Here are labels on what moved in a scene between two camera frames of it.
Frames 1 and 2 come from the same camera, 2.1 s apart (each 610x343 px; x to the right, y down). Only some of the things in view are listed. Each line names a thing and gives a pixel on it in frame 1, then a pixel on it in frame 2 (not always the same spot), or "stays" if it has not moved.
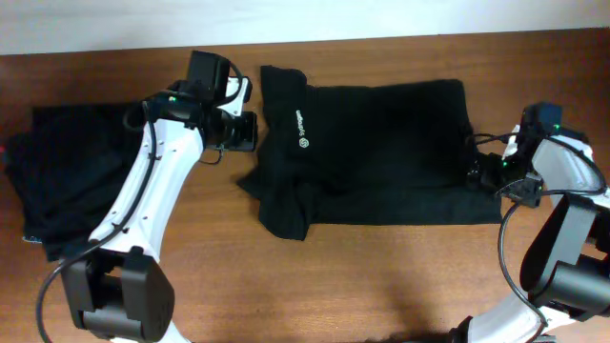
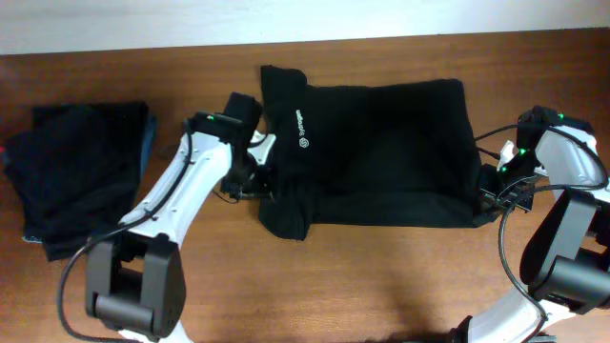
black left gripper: x=246 y=131 -> x=245 y=186
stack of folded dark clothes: x=66 y=164 stays
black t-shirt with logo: x=390 y=154 stays
